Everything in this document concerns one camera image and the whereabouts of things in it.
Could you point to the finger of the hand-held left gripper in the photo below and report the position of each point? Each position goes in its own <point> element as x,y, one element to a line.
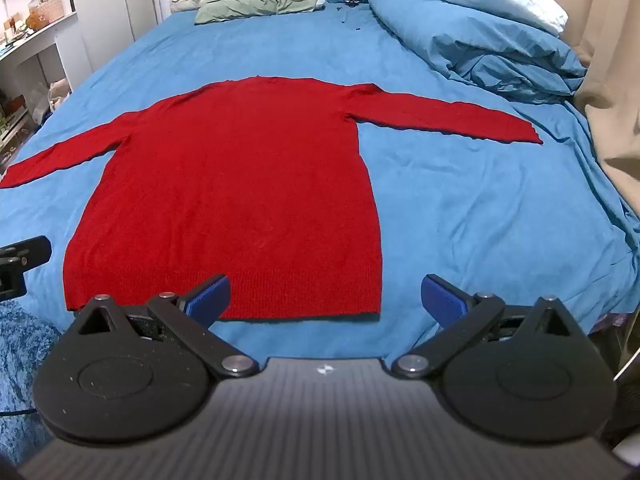
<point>30,250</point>

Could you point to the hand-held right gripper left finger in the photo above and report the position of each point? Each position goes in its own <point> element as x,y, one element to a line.
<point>207,300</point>

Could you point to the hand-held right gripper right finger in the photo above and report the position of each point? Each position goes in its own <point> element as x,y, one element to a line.
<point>442,302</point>

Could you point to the red knit sweater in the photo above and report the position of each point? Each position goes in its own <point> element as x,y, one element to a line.
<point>240,185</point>

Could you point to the blue fuzzy rug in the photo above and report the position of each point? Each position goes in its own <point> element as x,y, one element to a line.
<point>20,360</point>

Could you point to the blue bed sheet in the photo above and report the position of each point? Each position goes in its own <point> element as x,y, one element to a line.
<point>475,210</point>

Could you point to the white plastic bag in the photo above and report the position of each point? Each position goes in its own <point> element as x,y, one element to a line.
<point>59,94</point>

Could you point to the white shelf desk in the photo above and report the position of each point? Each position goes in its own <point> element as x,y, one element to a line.
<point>45,40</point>

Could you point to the brown round object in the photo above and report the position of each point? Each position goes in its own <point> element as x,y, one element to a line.
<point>36,20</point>

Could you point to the woven basket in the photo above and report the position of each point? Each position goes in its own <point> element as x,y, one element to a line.
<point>50,9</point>

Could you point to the white and grey wardrobe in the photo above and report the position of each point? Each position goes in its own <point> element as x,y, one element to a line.
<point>115,5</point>

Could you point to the blue duvet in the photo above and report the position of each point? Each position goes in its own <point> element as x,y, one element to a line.
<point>475,40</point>

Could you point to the beige curtain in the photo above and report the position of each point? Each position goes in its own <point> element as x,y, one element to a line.
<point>610,60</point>

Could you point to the green pillow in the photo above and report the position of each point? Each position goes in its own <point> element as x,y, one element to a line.
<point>250,4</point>

